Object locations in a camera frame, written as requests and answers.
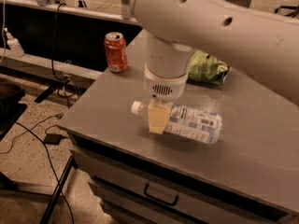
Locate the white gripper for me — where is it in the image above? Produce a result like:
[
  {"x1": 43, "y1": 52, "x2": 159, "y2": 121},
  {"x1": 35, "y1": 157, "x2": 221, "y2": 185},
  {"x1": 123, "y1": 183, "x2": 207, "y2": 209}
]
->
[{"x1": 144, "y1": 33, "x2": 195, "y2": 134}]

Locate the clear plastic water bottle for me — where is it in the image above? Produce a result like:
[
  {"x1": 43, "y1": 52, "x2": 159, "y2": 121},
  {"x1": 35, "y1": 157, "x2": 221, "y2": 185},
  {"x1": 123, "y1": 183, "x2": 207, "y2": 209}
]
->
[{"x1": 131, "y1": 101, "x2": 222, "y2": 145}]

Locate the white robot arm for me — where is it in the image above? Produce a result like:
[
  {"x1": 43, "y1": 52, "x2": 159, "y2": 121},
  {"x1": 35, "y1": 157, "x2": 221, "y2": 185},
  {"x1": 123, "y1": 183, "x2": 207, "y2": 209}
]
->
[{"x1": 130, "y1": 0, "x2": 299, "y2": 105}]

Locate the small white squeeze bottle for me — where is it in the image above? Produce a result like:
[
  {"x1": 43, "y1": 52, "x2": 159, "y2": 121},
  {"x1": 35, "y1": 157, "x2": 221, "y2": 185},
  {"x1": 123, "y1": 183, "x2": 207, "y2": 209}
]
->
[{"x1": 4, "y1": 28, "x2": 24, "y2": 57}]

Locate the green chip bag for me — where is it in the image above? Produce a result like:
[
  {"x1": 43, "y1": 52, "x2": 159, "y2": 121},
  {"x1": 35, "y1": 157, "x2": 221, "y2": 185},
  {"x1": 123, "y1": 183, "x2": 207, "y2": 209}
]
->
[{"x1": 188, "y1": 49, "x2": 231, "y2": 85}]

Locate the orange soda can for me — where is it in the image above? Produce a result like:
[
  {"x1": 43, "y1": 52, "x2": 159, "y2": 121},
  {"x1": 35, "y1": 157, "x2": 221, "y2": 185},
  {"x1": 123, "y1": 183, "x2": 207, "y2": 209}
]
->
[{"x1": 104, "y1": 32, "x2": 128, "y2": 73}]

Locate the grey cabinet drawer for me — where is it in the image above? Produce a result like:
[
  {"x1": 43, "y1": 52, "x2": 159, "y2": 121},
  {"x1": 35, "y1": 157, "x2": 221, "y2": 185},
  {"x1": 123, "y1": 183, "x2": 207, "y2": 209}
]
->
[{"x1": 71, "y1": 147, "x2": 277, "y2": 224}]

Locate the black power adapter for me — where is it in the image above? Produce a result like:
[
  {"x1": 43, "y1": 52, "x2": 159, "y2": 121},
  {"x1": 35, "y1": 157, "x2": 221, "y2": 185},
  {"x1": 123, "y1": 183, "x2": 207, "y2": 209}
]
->
[{"x1": 44, "y1": 133, "x2": 62, "y2": 145}]

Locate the black drawer handle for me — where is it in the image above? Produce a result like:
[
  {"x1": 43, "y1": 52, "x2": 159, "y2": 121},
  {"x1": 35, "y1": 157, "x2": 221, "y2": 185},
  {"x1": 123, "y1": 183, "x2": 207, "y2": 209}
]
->
[{"x1": 143, "y1": 183, "x2": 180, "y2": 207}]

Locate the black floor cable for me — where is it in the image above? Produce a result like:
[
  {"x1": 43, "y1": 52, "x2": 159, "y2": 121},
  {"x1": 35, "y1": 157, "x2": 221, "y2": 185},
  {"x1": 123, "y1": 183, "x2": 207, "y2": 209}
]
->
[{"x1": 0, "y1": 113, "x2": 76, "y2": 224}]

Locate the metal railing post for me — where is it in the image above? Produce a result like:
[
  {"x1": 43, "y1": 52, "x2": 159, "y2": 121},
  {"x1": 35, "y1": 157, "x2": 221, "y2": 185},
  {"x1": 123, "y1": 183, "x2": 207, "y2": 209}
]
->
[
  {"x1": 238, "y1": 0, "x2": 252, "y2": 7},
  {"x1": 121, "y1": 0, "x2": 132, "y2": 20}
]

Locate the metal railing post right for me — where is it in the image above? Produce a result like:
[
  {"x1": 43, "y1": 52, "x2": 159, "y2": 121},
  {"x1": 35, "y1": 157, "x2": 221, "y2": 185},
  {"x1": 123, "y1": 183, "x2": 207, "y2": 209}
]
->
[{"x1": 238, "y1": 0, "x2": 252, "y2": 7}]

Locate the black hanging cable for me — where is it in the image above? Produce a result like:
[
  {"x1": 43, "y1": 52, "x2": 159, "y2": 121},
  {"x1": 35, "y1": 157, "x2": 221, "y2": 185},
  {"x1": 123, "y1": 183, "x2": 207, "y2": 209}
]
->
[{"x1": 50, "y1": 3, "x2": 78, "y2": 109}]

